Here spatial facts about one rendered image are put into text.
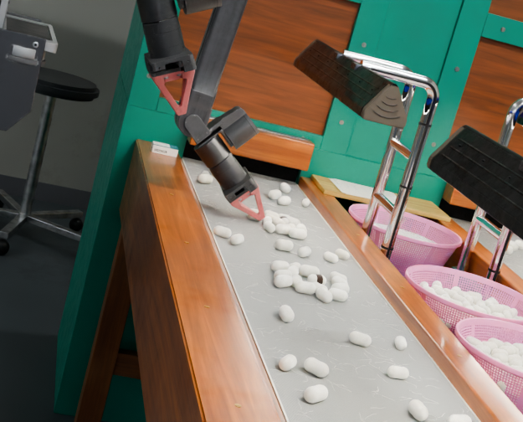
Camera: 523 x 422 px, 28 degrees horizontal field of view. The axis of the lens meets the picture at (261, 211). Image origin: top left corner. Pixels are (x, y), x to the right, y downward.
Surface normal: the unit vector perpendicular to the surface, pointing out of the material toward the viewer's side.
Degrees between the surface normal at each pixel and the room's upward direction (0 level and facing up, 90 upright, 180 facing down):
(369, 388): 0
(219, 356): 0
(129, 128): 90
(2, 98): 90
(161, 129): 90
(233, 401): 0
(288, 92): 90
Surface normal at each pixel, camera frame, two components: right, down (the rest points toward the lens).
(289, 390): 0.26, -0.94
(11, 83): 0.22, 0.29
